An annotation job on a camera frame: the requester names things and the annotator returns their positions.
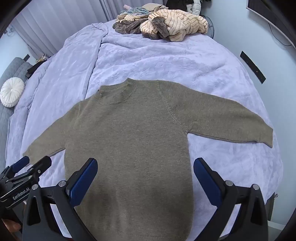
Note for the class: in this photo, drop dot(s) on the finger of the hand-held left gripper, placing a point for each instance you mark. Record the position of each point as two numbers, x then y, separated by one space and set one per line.
20 163
40 165

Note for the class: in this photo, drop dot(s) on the tan striped folded garment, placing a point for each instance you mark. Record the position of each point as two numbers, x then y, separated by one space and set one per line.
129 17

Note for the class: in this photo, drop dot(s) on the person's left hand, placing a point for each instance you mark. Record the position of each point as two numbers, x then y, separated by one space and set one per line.
10 226

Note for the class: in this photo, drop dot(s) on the black flat bar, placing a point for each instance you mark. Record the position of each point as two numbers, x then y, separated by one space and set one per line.
253 67

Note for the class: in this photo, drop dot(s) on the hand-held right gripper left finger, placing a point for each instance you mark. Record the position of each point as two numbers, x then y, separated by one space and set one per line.
84 183

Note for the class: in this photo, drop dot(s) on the olive knit sweater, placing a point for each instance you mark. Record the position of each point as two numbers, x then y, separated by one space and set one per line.
138 139

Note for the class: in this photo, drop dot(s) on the teal knitted garment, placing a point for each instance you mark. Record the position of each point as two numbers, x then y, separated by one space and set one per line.
136 9

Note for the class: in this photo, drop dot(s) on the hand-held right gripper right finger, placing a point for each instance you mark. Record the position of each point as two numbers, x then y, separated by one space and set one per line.
208 183

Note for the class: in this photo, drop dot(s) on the brown ribbed garment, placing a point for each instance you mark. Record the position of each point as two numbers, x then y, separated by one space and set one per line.
129 27

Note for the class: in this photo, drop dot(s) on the white puffer jacket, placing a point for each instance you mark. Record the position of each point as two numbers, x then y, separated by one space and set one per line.
196 7

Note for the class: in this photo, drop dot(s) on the black fan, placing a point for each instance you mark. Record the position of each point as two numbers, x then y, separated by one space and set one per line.
209 26

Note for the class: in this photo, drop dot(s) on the small black wall plate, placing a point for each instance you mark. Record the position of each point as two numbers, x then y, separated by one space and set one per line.
26 57

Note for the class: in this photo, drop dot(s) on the beige striped garment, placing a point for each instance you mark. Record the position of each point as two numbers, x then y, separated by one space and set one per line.
180 23

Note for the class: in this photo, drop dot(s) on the white round pleated pillow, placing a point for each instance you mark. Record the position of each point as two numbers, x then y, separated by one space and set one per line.
11 92

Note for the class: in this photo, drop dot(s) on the lilac plush blanket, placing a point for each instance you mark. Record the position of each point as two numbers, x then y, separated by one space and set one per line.
161 62

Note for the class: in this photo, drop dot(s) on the grey quilted sofa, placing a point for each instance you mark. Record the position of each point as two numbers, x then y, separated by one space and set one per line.
13 69

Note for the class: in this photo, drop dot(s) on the grey pleated curtain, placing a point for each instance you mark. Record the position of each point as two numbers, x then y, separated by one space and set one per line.
57 23

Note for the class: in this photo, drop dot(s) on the wall-mounted screen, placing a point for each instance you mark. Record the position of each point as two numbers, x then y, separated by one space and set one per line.
261 9

